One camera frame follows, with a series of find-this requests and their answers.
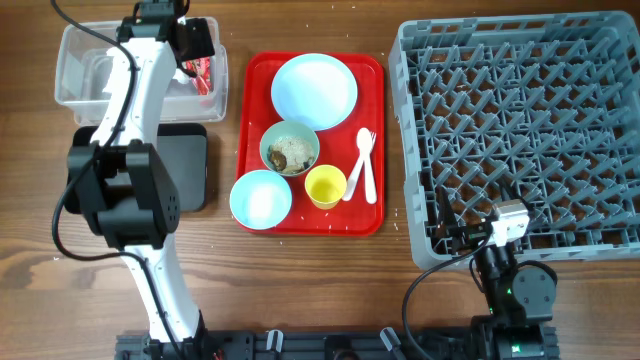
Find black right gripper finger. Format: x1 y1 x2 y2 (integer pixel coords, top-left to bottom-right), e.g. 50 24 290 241
497 178 521 202
436 186 456 227

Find red snack wrapper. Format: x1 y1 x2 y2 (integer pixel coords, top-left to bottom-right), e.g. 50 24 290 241
184 57 213 95

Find yellow cup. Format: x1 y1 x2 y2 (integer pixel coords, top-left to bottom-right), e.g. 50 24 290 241
304 164 347 210

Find light blue plate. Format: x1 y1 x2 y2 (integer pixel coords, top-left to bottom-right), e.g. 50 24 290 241
270 53 358 131

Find green bowl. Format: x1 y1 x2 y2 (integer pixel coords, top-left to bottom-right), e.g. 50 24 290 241
259 121 320 177

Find food leftovers with rice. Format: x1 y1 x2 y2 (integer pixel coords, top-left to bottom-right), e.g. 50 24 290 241
268 136 316 175

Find light blue bowl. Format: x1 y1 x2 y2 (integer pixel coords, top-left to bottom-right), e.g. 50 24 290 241
229 170 293 230

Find white napkin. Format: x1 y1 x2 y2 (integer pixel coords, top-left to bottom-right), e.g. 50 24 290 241
168 70 199 97

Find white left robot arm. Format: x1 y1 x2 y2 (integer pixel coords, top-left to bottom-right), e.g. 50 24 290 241
51 1 216 359

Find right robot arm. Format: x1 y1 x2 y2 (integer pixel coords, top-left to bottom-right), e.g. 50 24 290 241
436 180 558 359

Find grey dishwasher rack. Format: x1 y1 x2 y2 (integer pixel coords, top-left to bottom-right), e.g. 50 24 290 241
388 11 639 269

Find black tray bin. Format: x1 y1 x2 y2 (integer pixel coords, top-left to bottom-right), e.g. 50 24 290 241
64 124 208 221

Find clear plastic bin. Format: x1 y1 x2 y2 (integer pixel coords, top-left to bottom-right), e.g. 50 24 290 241
54 17 229 126

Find red serving tray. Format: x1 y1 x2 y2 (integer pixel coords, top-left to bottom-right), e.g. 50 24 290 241
233 50 386 237

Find black mounting rail base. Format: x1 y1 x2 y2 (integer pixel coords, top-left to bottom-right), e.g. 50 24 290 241
114 326 560 360

